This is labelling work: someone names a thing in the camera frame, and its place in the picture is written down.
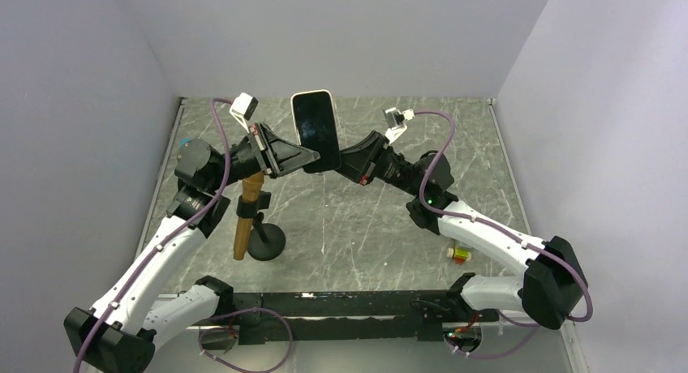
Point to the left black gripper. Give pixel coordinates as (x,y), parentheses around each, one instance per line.
(279,156)

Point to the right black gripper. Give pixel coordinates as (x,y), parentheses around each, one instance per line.
(362,161)

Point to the black smartphone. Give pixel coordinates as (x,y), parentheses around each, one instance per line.
(317,129)

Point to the beige phone case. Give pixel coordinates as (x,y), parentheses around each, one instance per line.
(312,92)

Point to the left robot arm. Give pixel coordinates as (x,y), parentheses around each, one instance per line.
(123,329)

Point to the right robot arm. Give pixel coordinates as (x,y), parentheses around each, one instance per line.
(546,280)

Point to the gold microphone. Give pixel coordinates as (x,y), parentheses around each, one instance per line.
(247,210)

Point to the black microphone stand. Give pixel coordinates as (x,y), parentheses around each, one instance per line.
(267,241)

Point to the blue toy microphone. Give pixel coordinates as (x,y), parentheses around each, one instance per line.
(183,142)

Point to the colourful toy brick assembly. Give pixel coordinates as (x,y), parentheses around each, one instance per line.
(458,254)

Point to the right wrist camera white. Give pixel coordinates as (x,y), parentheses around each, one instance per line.
(396,120)

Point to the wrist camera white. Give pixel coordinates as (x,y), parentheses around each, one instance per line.
(242,109)
(396,120)

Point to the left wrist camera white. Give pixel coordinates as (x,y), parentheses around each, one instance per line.
(242,109)

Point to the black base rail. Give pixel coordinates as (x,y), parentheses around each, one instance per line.
(424,315)

